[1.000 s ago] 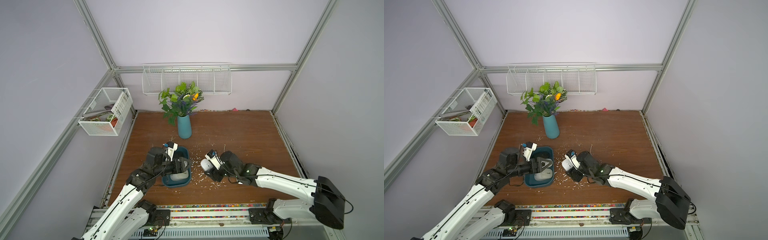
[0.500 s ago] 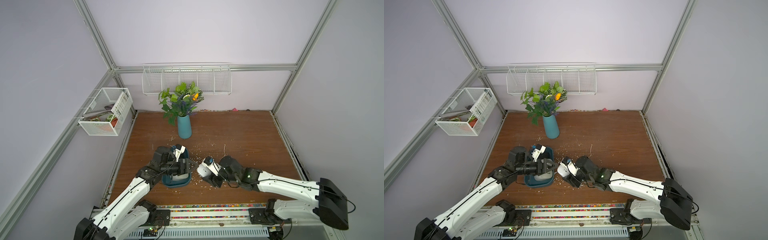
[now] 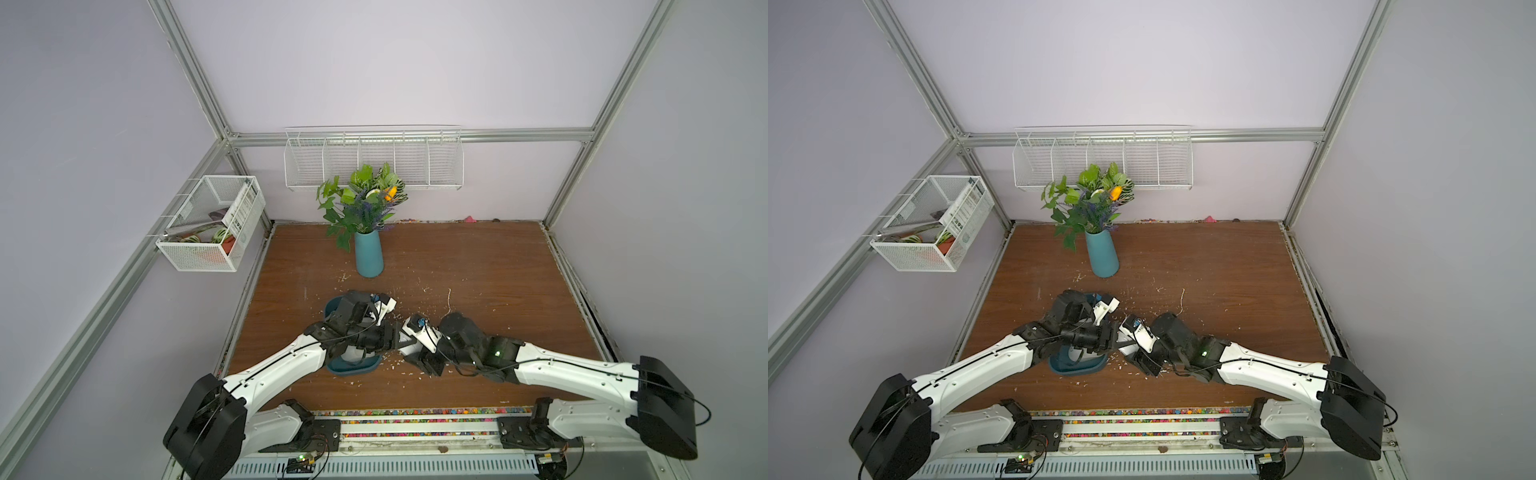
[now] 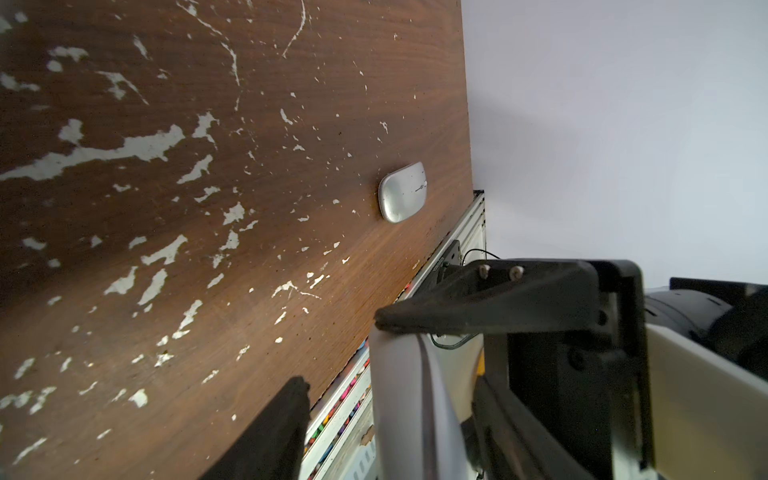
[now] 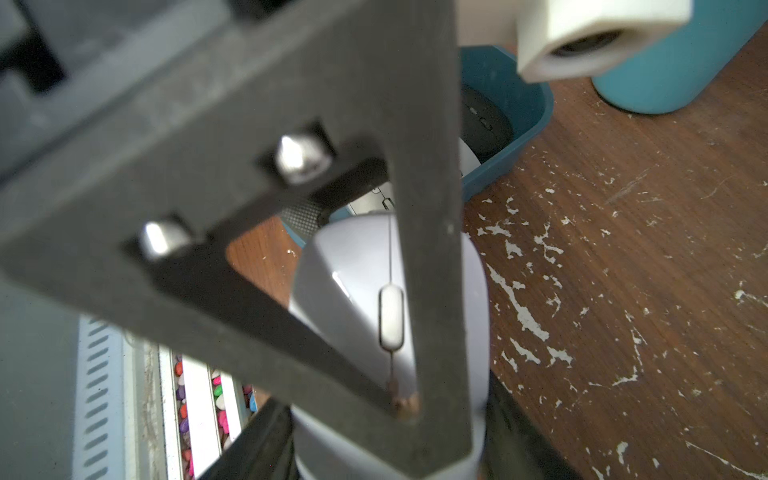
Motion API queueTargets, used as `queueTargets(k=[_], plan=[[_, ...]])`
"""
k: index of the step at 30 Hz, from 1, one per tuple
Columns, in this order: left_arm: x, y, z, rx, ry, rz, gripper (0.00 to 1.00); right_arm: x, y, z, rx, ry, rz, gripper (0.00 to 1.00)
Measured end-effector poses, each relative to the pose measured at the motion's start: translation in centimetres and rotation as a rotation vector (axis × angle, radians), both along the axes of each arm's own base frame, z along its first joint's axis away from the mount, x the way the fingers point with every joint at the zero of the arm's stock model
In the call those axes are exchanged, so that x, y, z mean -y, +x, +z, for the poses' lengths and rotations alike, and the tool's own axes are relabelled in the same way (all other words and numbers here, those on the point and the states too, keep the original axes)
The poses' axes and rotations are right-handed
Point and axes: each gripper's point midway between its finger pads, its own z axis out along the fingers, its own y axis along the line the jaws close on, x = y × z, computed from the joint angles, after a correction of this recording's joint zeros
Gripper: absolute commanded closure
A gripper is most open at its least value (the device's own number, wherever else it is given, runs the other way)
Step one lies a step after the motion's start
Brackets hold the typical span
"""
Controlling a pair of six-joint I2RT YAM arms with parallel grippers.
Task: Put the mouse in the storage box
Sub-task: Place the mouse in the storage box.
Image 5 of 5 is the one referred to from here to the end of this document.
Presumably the teal vase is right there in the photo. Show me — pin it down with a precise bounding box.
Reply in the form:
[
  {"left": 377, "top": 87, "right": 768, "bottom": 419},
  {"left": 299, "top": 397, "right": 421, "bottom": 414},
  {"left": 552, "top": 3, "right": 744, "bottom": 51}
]
[{"left": 592, "top": 0, "right": 767, "bottom": 115}]

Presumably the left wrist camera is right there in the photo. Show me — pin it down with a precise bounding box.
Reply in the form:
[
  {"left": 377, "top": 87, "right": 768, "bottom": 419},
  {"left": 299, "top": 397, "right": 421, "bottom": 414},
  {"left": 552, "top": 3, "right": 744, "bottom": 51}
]
[{"left": 455, "top": 0, "right": 694, "bottom": 85}]

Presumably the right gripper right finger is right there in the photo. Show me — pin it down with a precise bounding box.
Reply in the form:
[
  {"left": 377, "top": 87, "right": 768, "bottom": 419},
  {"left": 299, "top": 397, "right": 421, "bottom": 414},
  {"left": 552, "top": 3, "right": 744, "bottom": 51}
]
[{"left": 482, "top": 373, "right": 582, "bottom": 479}]

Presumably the black computer mouse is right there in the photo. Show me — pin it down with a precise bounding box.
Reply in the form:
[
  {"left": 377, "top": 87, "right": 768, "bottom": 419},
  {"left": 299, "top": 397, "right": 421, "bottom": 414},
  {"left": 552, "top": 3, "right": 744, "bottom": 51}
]
[{"left": 461, "top": 84, "right": 514, "bottom": 163}]

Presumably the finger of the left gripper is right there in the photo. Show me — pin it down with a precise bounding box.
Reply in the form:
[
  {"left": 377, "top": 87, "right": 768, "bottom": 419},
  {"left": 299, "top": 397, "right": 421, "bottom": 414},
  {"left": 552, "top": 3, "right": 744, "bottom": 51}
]
[{"left": 1, "top": 1, "right": 471, "bottom": 478}]

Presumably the teal storage tray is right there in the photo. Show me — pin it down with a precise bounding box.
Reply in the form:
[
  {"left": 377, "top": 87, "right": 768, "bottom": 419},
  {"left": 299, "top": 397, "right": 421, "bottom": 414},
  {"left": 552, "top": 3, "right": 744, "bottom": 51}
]
[{"left": 280, "top": 46, "right": 554, "bottom": 247}]

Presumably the light grey mouse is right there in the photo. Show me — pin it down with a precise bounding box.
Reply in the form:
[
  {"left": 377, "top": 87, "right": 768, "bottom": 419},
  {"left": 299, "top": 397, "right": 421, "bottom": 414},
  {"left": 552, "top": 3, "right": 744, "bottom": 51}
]
[{"left": 289, "top": 213, "right": 490, "bottom": 479}]

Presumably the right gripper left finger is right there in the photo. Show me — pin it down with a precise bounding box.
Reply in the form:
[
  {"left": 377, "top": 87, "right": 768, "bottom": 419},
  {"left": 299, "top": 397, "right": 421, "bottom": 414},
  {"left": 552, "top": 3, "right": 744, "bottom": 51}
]
[{"left": 201, "top": 398, "right": 297, "bottom": 480}]

